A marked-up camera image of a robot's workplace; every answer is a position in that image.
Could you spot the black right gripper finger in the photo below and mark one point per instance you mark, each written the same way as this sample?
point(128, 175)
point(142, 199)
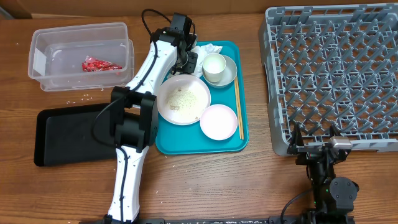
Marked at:
point(334, 131)
point(297, 139)

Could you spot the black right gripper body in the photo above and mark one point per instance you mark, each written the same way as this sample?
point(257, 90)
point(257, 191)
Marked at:
point(308, 157)

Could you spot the white napkin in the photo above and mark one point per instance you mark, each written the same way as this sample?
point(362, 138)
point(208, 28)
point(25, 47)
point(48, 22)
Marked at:
point(202, 52)

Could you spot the cream cup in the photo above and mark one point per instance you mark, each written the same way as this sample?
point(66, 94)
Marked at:
point(214, 65)

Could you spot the small pink bowl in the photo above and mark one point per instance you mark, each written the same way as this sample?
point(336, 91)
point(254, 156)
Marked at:
point(218, 122)

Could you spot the red snack wrapper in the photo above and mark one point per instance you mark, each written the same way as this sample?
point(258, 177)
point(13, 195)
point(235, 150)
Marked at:
point(92, 64)

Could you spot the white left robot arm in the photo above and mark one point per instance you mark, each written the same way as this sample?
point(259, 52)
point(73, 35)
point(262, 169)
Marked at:
point(133, 113)

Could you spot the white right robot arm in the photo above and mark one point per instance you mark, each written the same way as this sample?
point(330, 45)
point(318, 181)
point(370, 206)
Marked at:
point(333, 196)

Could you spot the grey dishwasher rack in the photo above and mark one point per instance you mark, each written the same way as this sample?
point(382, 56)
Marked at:
point(332, 66)

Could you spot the clear plastic waste bin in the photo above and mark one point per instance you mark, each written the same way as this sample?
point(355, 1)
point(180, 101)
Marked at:
point(57, 56)

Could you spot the large white dirty plate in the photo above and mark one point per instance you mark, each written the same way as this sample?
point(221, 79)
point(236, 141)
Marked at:
point(182, 99)

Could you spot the grey bowl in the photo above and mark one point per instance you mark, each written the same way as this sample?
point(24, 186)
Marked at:
point(230, 73)

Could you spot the wooden chopstick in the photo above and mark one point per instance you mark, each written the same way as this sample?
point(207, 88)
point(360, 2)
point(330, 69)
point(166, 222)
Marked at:
point(237, 105)

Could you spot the teal serving tray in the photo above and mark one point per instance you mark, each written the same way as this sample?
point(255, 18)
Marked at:
point(174, 139)

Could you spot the black tray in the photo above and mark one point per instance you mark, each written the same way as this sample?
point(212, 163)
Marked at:
point(63, 136)

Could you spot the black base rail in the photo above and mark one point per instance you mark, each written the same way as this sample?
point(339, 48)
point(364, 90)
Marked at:
point(269, 220)

